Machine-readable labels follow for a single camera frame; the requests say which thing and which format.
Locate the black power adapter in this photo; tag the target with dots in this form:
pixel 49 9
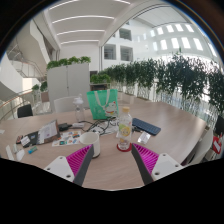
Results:
pixel 64 126

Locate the black chair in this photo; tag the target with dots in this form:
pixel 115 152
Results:
pixel 25 111

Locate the white cup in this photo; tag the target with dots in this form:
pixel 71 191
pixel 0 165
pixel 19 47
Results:
pixel 91 143

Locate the small red-black box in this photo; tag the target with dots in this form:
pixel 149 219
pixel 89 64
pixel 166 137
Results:
pixel 19 139

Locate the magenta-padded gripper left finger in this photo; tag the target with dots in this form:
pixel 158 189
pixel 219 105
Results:
pixel 59 166

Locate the white computer mouse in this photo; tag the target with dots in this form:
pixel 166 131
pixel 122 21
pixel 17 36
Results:
pixel 20 155

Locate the green tote bag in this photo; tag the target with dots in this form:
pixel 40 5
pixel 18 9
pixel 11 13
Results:
pixel 100 106

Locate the dark blue keyboard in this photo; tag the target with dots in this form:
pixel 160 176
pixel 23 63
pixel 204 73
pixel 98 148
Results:
pixel 146 126

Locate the small blue-green tube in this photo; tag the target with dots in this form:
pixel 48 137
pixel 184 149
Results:
pixel 32 150

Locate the colourful sticker sheet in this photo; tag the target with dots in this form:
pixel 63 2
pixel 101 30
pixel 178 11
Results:
pixel 66 138

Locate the row of green hedge plants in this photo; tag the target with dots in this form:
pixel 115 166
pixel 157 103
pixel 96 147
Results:
pixel 173 80

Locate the white cabinet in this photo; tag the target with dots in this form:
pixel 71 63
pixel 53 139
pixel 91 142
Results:
pixel 68 86

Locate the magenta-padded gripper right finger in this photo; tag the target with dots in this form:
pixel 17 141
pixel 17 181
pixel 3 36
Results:
pixel 166 165

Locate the clear white-lidded water bottle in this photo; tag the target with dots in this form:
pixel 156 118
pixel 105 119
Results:
pixel 79 111

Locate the brown planter with plant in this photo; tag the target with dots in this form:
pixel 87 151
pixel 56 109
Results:
pixel 44 95

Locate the green plants atop cabinet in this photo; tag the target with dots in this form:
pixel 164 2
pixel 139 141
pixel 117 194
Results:
pixel 66 62

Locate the clear yellow-labelled drink bottle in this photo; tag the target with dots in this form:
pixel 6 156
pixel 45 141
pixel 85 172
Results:
pixel 125 130

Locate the ceiling light strips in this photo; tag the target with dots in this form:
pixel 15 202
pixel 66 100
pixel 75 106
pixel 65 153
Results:
pixel 83 30

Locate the small clear plastic packet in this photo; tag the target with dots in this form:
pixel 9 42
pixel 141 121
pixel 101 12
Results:
pixel 144 137

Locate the black folder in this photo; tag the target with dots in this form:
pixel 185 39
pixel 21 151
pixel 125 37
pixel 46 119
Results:
pixel 31 137

